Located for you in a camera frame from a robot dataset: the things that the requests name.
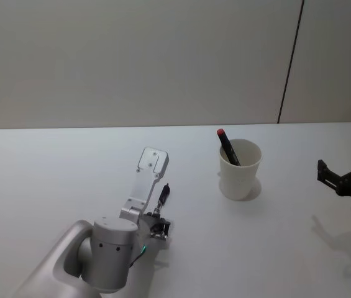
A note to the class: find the black marker with red cap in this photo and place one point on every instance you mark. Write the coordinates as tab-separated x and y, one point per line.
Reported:
228	149

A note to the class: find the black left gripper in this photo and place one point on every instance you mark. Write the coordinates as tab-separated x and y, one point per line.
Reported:
162	226

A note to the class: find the white ribbed plastic cup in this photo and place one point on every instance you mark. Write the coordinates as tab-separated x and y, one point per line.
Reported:
239	177

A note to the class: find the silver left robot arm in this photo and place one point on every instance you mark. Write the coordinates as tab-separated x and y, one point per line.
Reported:
110	245

